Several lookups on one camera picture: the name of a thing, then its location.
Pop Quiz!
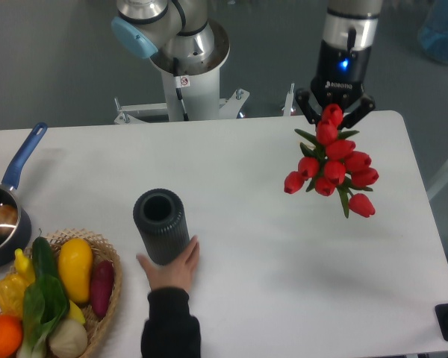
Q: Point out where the yellow bell pepper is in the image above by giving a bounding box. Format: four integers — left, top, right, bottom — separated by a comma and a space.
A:
0, 274, 30, 319

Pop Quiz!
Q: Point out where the green bok choy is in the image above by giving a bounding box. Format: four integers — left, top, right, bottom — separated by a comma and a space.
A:
17, 274, 69, 357

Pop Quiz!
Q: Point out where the black sleeved forearm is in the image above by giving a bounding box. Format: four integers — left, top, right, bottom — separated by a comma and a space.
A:
141, 287, 202, 357

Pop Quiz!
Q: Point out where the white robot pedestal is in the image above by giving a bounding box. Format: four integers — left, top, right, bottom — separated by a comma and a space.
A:
112, 17, 249, 123

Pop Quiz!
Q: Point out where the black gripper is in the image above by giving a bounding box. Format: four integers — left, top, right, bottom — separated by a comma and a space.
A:
295, 40, 376, 130

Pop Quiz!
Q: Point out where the yellow mango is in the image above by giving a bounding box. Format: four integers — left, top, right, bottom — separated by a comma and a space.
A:
58, 238, 93, 304

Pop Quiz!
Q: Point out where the blue handled saucepan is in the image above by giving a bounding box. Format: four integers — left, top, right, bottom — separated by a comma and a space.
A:
0, 122, 48, 267

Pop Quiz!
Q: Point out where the orange fruit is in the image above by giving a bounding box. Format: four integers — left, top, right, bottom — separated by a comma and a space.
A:
0, 314, 23, 357

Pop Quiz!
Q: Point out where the dark grey ribbed vase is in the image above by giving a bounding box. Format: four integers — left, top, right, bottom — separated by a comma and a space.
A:
133, 188, 190, 266

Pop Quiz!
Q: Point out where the small yellow squash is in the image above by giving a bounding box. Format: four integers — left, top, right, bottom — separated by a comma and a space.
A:
14, 248, 35, 283

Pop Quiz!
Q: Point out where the beige garlic bulb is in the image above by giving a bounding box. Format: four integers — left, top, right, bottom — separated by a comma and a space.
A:
49, 318, 88, 358

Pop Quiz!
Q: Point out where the person's hand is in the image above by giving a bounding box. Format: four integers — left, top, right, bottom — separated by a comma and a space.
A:
136, 235, 200, 293

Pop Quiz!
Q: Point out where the red tulip bouquet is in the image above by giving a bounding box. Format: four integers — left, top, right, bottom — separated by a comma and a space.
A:
283, 104, 379, 218

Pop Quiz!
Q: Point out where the brown bun in saucepan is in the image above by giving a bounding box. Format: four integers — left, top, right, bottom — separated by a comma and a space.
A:
0, 204, 18, 236

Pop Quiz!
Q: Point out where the green cucumber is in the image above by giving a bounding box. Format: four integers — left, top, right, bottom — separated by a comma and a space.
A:
32, 236, 59, 279

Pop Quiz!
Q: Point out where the blue water bottle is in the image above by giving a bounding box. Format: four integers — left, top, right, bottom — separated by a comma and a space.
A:
417, 0, 448, 64

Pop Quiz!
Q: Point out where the purple sweet potato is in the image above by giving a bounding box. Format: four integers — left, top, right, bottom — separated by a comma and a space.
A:
90, 260, 114, 318

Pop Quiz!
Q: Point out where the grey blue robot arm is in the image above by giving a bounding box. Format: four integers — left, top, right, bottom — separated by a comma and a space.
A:
111, 1, 382, 128

